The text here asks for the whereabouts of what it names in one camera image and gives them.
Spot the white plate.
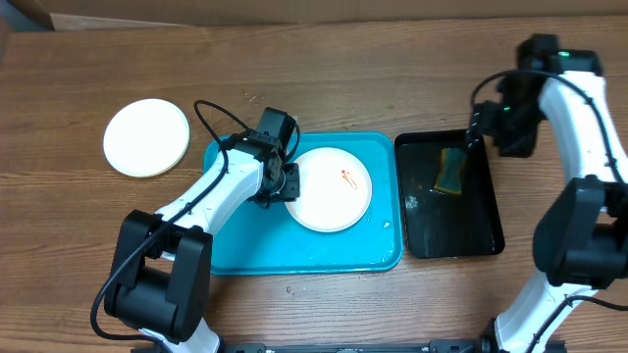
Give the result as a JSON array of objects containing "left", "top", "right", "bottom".
[
  {"left": 102, "top": 98, "right": 190, "bottom": 177},
  {"left": 286, "top": 147, "right": 373, "bottom": 233}
]

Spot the green yellow sponge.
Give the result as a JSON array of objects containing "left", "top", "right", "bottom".
[{"left": 434, "top": 148, "right": 467, "bottom": 196}]

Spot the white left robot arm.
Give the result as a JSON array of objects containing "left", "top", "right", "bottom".
[{"left": 90, "top": 108, "right": 300, "bottom": 352}]

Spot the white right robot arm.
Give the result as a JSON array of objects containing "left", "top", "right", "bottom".
[{"left": 465, "top": 33, "right": 627, "bottom": 353}]

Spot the blue plastic tray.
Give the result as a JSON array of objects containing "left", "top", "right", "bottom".
[{"left": 211, "top": 132, "right": 403, "bottom": 276}]

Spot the black water tray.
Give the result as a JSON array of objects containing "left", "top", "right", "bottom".
[{"left": 394, "top": 129, "right": 505, "bottom": 259}]

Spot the brown cardboard backdrop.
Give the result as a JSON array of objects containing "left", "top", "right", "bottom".
[{"left": 0, "top": 0, "right": 628, "bottom": 31}]

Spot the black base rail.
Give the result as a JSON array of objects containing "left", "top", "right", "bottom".
[{"left": 131, "top": 338, "right": 568, "bottom": 353}]

